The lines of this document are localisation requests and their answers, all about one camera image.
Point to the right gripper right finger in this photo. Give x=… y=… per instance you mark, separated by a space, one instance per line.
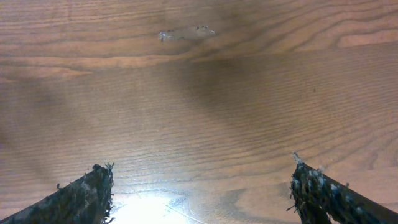
x=321 y=200

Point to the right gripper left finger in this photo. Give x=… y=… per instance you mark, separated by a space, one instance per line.
x=88 y=200

